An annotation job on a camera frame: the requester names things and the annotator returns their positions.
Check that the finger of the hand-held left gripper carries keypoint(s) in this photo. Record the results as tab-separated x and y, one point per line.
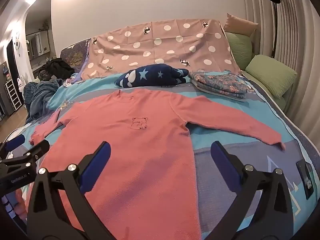
38	150
15	142

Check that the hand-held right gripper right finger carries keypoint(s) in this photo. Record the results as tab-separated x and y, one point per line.
225	165

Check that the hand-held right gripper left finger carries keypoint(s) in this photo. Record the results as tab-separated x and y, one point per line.
96	167

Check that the blue and grey bed sheet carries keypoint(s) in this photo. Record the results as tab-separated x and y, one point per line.
215	135

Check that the white storage rack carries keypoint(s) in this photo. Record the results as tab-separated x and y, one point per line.
13	93

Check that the blue fleece blanket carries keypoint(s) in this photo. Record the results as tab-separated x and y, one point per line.
40	92

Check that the camouflage garment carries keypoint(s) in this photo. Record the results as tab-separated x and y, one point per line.
45	75

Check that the black phone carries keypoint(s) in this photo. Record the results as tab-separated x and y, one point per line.
305	178

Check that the floral folded garment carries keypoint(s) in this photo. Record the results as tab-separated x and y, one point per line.
220	82

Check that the black clothing pile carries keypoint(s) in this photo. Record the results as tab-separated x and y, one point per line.
58	67

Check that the purple floral quilt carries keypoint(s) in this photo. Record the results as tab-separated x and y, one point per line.
73	57

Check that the large green pillow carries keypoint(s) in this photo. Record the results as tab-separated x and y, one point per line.
271	73

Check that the navy star-print folded garment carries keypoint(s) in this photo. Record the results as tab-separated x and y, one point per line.
147	76

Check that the pink polka dot blanket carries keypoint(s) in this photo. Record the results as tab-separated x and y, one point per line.
160	47

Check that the beige pillow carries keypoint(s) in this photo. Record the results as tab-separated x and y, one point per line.
240	25

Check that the beige curtain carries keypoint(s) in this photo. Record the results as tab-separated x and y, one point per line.
287	30

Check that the black floor lamp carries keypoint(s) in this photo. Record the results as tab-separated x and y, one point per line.
275	17

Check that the wall mirror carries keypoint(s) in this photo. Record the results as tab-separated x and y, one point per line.
37	45

